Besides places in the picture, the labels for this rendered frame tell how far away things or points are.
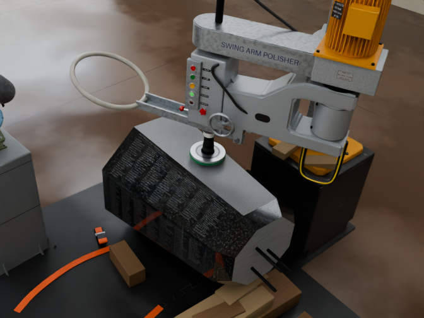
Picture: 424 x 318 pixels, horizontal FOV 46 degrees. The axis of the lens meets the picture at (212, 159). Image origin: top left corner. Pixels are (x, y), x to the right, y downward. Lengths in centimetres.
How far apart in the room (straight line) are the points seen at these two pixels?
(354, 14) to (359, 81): 33
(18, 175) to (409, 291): 269
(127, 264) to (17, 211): 77
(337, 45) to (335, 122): 40
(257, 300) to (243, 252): 47
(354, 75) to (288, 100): 36
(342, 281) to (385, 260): 42
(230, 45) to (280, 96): 35
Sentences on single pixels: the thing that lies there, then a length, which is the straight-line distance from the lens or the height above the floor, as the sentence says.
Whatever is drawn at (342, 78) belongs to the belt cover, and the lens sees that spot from 239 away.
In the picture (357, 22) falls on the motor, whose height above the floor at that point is 195.
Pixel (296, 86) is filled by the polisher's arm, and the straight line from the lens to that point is 250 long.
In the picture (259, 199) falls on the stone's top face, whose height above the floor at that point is 87.
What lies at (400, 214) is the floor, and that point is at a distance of 437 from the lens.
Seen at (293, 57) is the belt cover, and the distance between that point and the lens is 242.
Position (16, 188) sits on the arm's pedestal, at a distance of 327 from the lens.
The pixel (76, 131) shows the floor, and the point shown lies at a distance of 483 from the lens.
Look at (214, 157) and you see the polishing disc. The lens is 296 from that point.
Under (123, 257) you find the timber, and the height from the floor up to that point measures 13.
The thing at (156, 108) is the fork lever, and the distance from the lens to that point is 294.
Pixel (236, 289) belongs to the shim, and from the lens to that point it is 315.
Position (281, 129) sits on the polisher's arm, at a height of 129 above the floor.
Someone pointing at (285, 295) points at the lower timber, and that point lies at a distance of 332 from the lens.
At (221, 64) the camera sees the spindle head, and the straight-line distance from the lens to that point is 256.
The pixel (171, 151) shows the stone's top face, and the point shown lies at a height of 87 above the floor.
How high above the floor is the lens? 272
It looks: 37 degrees down
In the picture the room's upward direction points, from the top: 5 degrees clockwise
